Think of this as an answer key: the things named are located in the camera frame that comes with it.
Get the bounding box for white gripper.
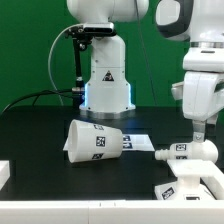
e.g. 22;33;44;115
171;71;224;143

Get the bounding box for white lamp bulb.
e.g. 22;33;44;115
155;140;218;163

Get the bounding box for white lamp base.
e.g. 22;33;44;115
155;159;224;200

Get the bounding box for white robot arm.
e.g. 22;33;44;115
66;0;224;142

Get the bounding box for white lamp shade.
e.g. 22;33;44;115
66;120;123;163

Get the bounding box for white paper with tags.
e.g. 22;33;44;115
63;134;154;153

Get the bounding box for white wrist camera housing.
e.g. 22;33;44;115
183;48;224;73

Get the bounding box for black camera on stand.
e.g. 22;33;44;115
64;21;118;95

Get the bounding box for black cables on table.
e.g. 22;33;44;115
1;88;81;114

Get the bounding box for grey camera cable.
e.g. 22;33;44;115
47;25;78;107

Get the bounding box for white left rail block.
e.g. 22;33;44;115
0;160;10;190

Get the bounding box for white front rail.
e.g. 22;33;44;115
0;200;224;224

